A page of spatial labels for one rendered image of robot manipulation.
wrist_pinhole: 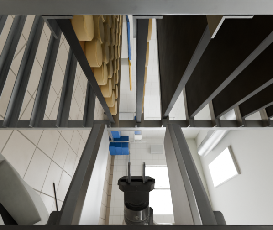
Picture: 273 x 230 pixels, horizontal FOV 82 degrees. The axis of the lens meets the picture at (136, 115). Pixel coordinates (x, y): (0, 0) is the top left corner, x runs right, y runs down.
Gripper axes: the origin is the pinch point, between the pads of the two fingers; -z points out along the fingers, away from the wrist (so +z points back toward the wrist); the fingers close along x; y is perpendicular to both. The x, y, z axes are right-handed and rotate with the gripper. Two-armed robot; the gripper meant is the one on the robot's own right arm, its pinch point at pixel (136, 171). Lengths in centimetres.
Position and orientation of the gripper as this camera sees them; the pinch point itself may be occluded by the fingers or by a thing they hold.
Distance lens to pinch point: 55.4
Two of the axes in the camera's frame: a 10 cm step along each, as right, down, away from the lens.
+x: 10.0, 0.0, 0.0
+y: 0.0, 1.8, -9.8
